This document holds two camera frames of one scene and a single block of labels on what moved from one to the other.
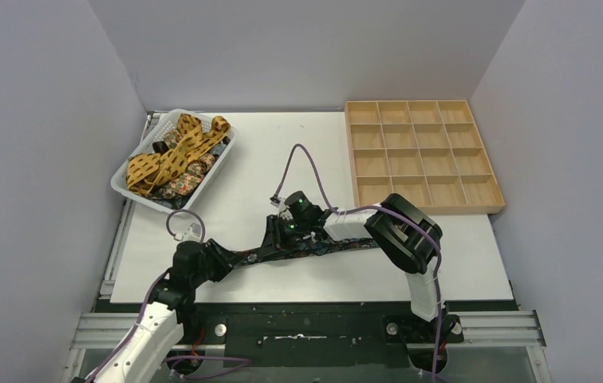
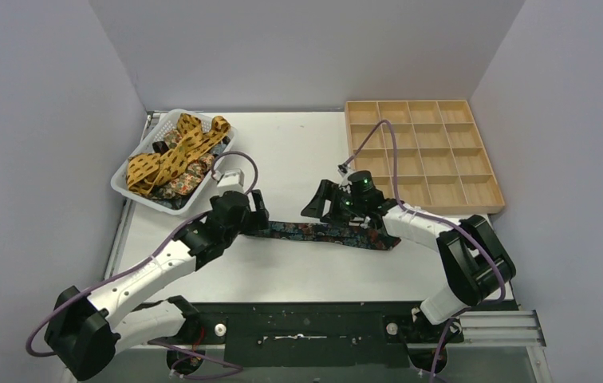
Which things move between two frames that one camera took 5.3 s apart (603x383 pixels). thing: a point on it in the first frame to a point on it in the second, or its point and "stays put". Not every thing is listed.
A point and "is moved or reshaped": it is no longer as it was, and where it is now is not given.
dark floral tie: x=302 y=249 is moved or reshaped
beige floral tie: x=189 y=179 stays put
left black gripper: x=216 y=256 to x=254 y=212
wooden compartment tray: x=429 y=151 stays put
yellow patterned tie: x=145 y=171 stays put
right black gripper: x=273 y=231 to x=330 y=191
